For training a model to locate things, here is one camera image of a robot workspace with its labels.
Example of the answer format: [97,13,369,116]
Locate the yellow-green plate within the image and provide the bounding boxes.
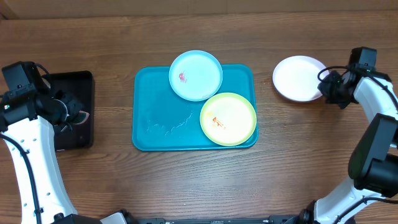
[200,93,257,146]

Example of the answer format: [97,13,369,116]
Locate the white plate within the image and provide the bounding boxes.
[272,55,326,102]

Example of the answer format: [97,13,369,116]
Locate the black plastic tray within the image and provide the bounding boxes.
[43,71,95,151]

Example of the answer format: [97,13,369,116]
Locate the light blue plate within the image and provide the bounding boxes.
[169,50,223,101]

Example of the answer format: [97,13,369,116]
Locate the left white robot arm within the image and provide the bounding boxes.
[1,90,135,224]

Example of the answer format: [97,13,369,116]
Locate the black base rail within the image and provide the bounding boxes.
[137,215,299,224]

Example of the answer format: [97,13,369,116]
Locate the teal plastic serving tray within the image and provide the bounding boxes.
[132,64,259,152]

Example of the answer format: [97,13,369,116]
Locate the pink and black sponge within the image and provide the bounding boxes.
[72,110,90,125]

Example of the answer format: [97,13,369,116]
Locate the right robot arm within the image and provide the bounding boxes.
[288,65,397,223]

